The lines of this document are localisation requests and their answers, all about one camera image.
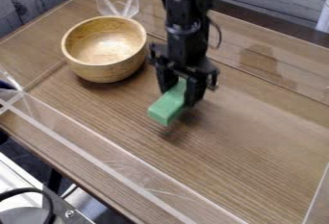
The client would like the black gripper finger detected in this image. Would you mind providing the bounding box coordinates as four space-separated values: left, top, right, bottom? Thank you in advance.
185 75 208 108
156 64 180 93

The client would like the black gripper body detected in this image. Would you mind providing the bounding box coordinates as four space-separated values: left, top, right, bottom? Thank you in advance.
149 29 220 89

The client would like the green rectangular block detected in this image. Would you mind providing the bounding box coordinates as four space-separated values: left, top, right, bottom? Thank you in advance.
149 79 187 126

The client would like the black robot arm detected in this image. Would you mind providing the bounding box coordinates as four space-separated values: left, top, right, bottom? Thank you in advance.
149 0 221 107

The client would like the light brown wooden bowl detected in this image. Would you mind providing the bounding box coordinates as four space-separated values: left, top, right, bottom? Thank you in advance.
61 16 149 83

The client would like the black table leg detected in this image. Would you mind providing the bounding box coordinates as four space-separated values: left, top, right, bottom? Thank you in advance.
49 169 64 193

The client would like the clear acrylic enclosure wall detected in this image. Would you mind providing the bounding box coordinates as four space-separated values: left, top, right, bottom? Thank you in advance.
0 0 329 224

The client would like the white post at right edge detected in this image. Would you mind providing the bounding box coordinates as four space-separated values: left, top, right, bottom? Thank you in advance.
316 0 329 33

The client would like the grey metal bracket with screw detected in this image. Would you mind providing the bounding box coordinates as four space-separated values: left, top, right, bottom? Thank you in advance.
43 187 96 224

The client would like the black cable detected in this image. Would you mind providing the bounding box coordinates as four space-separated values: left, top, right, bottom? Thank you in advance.
0 187 57 224

